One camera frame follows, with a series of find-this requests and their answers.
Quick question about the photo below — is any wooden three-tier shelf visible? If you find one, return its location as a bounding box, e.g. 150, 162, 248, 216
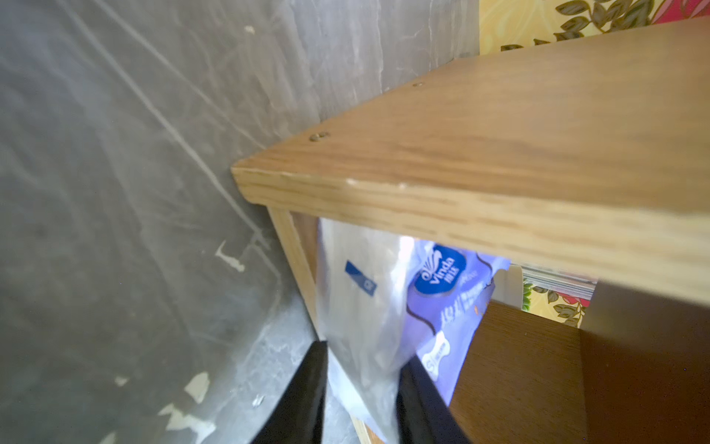
232, 18, 709, 443

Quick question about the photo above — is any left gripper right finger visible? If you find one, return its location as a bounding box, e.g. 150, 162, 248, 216
396, 356, 470, 444

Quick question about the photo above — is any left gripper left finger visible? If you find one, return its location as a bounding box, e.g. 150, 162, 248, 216
251, 342, 328, 444

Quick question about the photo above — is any purple tissue pack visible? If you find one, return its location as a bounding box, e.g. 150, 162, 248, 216
316, 218, 510, 443

